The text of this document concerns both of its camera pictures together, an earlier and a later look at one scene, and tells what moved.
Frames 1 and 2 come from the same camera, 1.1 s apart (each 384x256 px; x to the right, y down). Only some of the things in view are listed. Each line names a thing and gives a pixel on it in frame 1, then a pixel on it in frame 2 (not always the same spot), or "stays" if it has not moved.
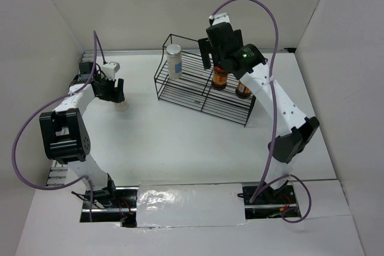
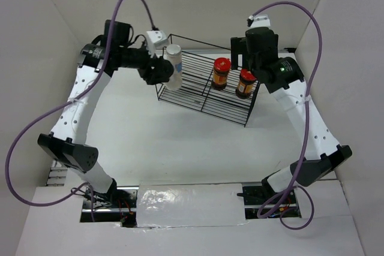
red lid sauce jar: x=219 y=78 stays
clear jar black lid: x=122 y=106 → x=175 y=81
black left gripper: x=114 y=96 → x=156 y=75
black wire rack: x=182 y=80 stays
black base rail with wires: x=271 y=205 stays
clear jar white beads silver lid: x=174 y=57 stays
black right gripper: x=204 y=48 → x=238 y=46
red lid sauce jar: x=242 y=91 stays
